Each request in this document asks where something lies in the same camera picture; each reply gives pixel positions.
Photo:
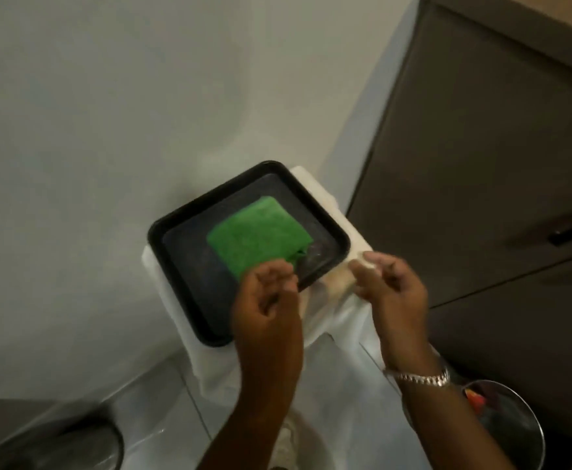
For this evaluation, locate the person's right hand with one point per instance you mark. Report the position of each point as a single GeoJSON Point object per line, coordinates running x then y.
{"type": "Point", "coordinates": [398, 318]}

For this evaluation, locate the person's left hand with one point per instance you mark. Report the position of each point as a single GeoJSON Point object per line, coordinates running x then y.
{"type": "Point", "coordinates": [266, 332]}

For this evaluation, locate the person's left thumb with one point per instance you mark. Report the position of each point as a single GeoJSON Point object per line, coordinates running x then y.
{"type": "Point", "coordinates": [283, 291]}

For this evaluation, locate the person's right thumb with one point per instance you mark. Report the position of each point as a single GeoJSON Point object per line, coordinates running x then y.
{"type": "Point", "coordinates": [364, 281]}

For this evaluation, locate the white cloth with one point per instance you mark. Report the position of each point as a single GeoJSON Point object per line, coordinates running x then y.
{"type": "Point", "coordinates": [335, 367]}

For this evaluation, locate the person's right forearm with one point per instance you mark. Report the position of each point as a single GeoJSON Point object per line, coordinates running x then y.
{"type": "Point", "coordinates": [442, 425]}

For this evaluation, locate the person's left forearm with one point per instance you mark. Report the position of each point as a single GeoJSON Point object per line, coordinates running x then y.
{"type": "Point", "coordinates": [251, 425]}

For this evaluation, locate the green scouring pad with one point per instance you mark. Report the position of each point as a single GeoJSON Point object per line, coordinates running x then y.
{"type": "Point", "coordinates": [259, 234]}

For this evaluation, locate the black rectangular tray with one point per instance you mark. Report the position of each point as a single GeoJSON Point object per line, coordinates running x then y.
{"type": "Point", "coordinates": [193, 259]}

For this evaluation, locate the light-coloured shoe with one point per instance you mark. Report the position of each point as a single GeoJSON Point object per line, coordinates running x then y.
{"type": "Point", "coordinates": [286, 440]}

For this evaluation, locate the brown cabinet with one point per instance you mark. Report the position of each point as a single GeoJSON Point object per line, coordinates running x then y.
{"type": "Point", "coordinates": [487, 166]}

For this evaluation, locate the shiny metal bin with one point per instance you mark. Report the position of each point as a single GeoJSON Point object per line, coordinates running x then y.
{"type": "Point", "coordinates": [509, 425]}

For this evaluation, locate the dark grey round container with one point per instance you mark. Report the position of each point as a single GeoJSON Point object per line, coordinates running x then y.
{"type": "Point", "coordinates": [56, 440]}

